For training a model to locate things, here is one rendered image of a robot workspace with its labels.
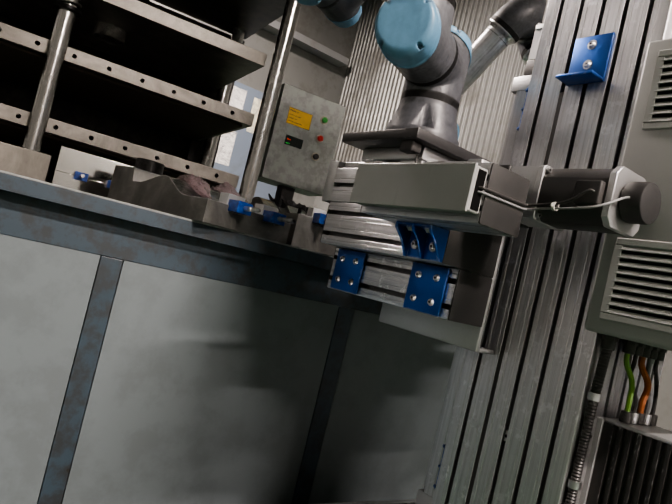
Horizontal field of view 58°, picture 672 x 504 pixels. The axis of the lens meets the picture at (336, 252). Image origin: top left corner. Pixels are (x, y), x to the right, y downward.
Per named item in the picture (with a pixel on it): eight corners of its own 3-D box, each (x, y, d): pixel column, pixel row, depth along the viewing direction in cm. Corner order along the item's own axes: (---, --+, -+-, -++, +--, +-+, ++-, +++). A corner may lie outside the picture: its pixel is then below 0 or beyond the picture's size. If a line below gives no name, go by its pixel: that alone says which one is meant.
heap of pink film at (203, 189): (253, 214, 163) (260, 186, 164) (198, 197, 151) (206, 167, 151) (200, 205, 181) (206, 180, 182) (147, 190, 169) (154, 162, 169)
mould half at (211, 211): (285, 244, 157) (296, 203, 158) (202, 221, 139) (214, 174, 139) (183, 222, 192) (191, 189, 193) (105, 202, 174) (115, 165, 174)
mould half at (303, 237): (371, 266, 174) (382, 221, 175) (290, 246, 162) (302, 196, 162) (297, 252, 218) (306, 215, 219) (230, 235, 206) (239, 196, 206)
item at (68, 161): (129, 215, 219) (141, 168, 219) (48, 195, 206) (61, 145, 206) (108, 212, 262) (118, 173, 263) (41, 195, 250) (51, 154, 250)
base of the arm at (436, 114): (472, 159, 120) (483, 110, 120) (419, 134, 111) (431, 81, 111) (418, 159, 132) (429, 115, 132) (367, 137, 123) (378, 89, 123)
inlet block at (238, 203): (265, 224, 141) (270, 201, 141) (248, 219, 137) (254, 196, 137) (231, 218, 150) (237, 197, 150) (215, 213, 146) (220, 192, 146)
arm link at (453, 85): (466, 113, 124) (482, 49, 125) (448, 88, 113) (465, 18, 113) (412, 108, 130) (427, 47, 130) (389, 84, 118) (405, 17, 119)
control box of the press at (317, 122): (267, 443, 256) (349, 106, 262) (199, 437, 242) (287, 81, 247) (249, 425, 276) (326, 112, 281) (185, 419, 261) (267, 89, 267)
